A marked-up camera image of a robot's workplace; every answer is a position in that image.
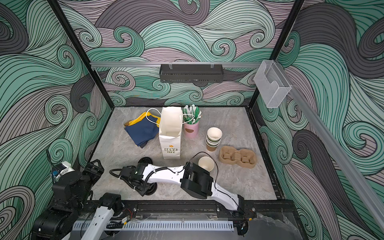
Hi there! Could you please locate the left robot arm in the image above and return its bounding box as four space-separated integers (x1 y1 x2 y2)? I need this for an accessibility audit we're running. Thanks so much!
32 160 123 240

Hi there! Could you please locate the navy blue cloth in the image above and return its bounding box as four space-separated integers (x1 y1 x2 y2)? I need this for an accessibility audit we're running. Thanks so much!
124 116 159 148

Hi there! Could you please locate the white paper takeout bag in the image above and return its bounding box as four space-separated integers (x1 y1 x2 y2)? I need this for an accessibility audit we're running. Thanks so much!
145 107 184 160

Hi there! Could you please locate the pink cup holder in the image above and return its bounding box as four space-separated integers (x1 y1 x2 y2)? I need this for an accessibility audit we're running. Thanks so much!
184 122 200 139

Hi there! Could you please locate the yellow cloth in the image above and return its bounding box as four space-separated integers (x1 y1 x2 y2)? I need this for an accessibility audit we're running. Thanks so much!
124 112 161 127

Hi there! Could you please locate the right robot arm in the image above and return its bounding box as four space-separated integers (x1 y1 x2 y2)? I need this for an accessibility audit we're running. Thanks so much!
117 162 244 213

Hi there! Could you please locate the black wall shelf tray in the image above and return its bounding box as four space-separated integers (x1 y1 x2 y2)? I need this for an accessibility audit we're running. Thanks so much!
159 64 224 83

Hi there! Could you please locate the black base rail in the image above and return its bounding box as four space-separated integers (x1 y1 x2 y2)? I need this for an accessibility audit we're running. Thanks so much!
115 200 296 220

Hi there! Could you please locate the white slotted cable duct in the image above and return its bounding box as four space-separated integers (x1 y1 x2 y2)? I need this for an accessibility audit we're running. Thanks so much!
71 220 235 232

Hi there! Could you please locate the clear acrylic wall holder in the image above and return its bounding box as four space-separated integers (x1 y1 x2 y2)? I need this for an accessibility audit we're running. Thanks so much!
254 60 292 109

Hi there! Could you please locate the brown pulp cup carrier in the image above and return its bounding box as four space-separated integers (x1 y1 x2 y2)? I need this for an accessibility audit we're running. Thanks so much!
219 146 258 169

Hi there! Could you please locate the black cup lid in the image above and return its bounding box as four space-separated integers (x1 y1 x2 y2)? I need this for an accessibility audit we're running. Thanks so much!
138 157 153 164
138 183 158 196

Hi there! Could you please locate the stack of paper cups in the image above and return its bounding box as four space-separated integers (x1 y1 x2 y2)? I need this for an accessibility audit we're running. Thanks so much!
206 127 223 152

